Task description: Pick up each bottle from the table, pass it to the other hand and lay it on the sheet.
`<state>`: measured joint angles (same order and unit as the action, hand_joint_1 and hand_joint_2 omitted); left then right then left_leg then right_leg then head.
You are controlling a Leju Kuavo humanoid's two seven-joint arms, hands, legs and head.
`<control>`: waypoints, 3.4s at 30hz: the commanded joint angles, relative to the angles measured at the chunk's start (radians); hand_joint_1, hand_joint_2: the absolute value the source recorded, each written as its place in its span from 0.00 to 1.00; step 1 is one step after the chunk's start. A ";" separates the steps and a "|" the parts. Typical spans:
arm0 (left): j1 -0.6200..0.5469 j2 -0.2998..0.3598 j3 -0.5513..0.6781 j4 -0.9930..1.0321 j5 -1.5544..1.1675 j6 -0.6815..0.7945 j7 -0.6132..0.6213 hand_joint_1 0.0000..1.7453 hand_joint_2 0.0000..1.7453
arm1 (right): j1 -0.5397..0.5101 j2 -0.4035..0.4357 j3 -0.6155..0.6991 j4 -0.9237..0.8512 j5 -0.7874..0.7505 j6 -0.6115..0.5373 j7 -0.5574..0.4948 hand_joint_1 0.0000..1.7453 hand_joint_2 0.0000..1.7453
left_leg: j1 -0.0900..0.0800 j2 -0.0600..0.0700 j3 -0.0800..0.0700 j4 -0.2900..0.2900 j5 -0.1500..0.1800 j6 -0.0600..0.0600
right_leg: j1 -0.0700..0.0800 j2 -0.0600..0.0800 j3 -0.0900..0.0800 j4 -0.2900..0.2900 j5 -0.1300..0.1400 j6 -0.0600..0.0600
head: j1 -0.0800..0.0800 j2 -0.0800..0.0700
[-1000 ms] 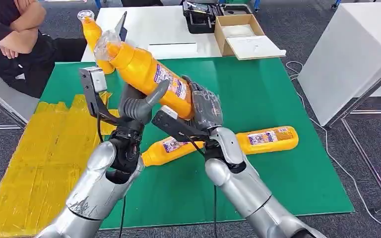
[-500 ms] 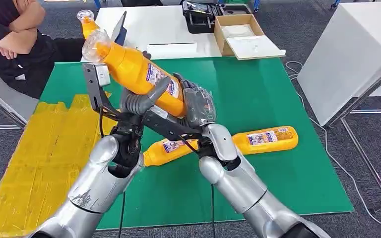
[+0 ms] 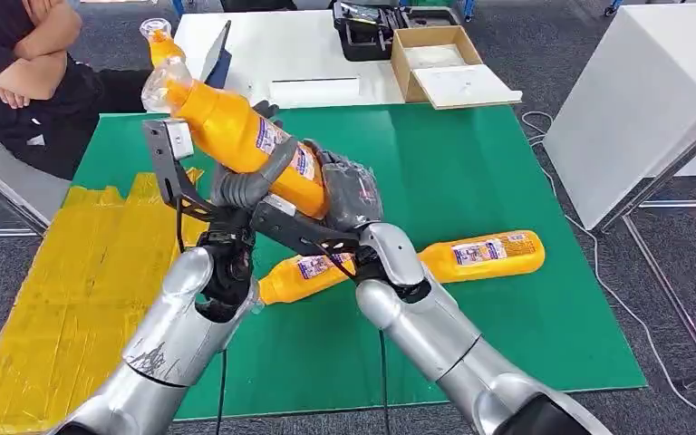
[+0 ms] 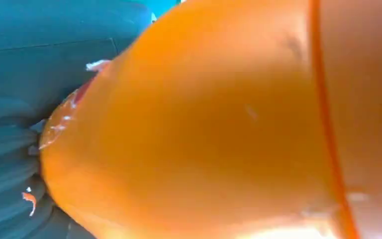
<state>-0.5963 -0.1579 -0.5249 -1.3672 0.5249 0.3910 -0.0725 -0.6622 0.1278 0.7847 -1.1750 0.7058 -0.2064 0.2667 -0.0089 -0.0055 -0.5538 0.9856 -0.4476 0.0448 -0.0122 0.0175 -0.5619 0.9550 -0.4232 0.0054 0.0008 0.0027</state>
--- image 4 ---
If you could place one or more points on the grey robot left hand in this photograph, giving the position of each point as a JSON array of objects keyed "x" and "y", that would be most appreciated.
[{"x": 39, "y": 66}]

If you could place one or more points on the orange drink bottle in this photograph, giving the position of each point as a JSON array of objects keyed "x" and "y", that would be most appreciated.
[{"x": 210, "y": 132}]

